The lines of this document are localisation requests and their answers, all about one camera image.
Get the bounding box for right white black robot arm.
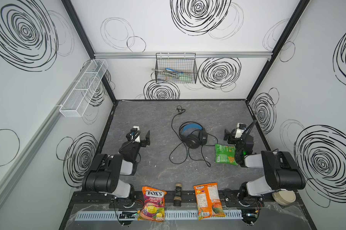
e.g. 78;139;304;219
223;128;306;207

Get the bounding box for white slotted cable duct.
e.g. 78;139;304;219
74;209;243;221

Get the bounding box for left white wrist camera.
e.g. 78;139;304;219
130;126;140;142

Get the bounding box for small dark bottle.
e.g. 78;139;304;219
174;183;183;207

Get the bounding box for orange snack bag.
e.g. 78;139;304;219
193;183;226;220

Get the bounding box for black blue headphones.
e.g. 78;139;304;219
178;121;208;149

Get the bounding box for green snack bag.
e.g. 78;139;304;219
215;144;238;165

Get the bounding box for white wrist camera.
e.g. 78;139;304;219
234;123;247;139
130;126;140;142

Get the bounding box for black wire wall basket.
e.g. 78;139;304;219
152;52;198;84

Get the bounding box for white wire wall shelf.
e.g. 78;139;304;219
59;59;108;118

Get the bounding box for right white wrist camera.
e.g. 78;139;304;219
234;123;247;139

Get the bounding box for Fox's fruits candy bag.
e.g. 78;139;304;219
137;186;167;222

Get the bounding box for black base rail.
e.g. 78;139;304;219
70;189;266;209

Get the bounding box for beige tape roll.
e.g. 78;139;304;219
272;190;296;206

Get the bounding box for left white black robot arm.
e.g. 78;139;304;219
82;126;151;208

